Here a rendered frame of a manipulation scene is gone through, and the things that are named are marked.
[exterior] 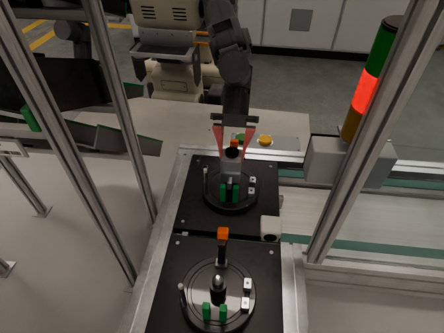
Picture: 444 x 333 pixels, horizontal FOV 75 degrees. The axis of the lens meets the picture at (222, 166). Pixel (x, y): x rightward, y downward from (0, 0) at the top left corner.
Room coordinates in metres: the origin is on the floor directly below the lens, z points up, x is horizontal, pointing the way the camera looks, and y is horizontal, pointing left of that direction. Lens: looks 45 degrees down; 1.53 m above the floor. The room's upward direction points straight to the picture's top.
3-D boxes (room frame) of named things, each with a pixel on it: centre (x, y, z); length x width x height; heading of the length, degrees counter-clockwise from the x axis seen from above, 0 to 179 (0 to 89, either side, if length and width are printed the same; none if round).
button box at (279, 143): (0.67, -0.13, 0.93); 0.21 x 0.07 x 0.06; 84
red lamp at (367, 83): (0.32, -0.20, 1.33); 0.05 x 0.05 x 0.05
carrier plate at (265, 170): (0.46, -0.02, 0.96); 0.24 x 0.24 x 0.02; 84
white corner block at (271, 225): (0.35, -0.11, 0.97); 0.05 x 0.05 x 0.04; 84
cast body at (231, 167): (0.45, -0.02, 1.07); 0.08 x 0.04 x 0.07; 174
